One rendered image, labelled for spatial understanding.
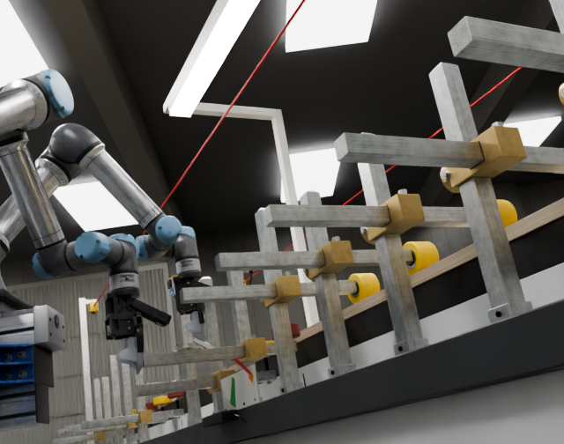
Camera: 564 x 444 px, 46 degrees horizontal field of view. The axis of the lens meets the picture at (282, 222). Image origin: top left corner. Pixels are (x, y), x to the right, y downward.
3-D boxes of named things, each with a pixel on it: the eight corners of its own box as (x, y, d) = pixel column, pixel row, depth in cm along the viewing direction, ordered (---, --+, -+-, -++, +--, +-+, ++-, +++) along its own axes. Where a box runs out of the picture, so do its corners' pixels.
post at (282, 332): (288, 394, 156) (258, 206, 171) (282, 395, 159) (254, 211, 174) (301, 392, 157) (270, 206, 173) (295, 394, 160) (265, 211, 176)
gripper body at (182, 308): (181, 318, 206) (174, 281, 210) (207, 313, 206) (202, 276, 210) (177, 313, 198) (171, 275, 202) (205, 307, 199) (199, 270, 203)
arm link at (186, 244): (165, 233, 212) (189, 233, 216) (169, 266, 209) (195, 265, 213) (172, 225, 206) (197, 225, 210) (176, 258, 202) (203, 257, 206)
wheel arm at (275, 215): (272, 220, 107) (270, 200, 108) (264, 228, 110) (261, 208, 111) (501, 221, 129) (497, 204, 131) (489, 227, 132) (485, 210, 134)
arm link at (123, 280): (134, 280, 178) (142, 271, 171) (136, 296, 176) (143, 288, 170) (107, 281, 175) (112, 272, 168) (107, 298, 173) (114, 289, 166)
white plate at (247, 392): (257, 403, 169) (252, 364, 173) (223, 415, 191) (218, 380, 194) (260, 403, 170) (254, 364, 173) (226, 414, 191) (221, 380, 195)
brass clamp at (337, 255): (331, 263, 135) (327, 240, 137) (302, 282, 147) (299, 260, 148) (357, 262, 138) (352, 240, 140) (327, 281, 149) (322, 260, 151)
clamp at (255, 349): (250, 357, 174) (248, 338, 176) (233, 366, 185) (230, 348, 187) (270, 355, 177) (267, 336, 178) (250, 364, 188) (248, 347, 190)
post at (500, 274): (522, 351, 92) (440, 58, 107) (504, 357, 94) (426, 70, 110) (539, 350, 93) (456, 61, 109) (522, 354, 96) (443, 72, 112)
